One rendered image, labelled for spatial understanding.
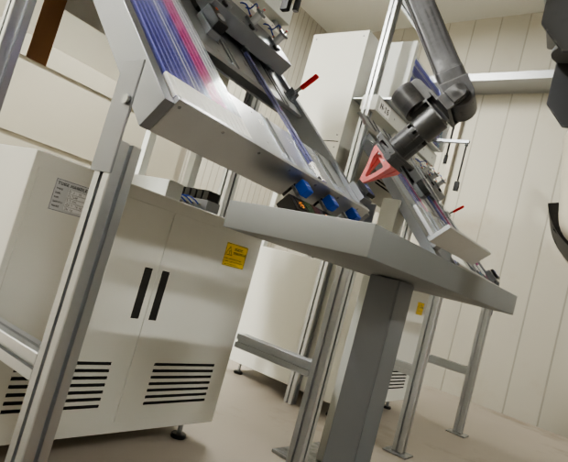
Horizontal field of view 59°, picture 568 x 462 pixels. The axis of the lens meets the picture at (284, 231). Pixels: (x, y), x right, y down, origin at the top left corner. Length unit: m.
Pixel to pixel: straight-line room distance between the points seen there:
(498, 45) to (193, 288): 3.76
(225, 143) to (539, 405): 3.27
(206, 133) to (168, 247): 0.44
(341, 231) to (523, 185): 3.54
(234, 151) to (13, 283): 0.48
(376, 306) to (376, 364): 0.09
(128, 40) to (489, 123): 3.67
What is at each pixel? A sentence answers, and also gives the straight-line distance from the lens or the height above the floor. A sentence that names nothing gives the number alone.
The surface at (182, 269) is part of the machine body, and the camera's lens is 1.28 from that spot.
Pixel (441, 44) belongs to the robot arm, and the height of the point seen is 1.06.
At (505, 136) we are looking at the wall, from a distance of 4.27.
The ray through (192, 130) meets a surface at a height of 0.70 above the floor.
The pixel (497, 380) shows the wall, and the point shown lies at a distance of 3.92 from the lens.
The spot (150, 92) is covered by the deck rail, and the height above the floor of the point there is 0.73.
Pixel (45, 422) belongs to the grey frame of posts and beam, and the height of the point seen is 0.23.
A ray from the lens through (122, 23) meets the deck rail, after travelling 0.97.
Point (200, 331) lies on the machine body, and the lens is 1.38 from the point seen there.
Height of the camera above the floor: 0.52
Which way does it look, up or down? 5 degrees up
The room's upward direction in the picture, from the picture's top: 15 degrees clockwise
